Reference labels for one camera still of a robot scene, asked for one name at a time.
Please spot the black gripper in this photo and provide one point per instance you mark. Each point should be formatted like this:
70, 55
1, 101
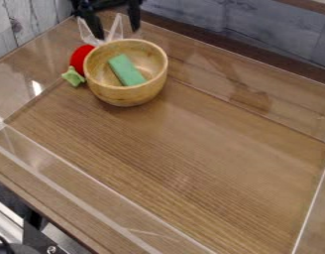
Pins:
84, 7

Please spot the light wooden bowl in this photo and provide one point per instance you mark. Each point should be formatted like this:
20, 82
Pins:
150, 61

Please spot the green rectangular block stick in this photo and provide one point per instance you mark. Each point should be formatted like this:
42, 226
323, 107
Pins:
125, 71

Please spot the red plush strawberry toy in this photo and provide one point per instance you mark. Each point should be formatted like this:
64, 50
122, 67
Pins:
73, 76

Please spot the black table clamp mount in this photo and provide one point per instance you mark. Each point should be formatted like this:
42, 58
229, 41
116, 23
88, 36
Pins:
36, 239

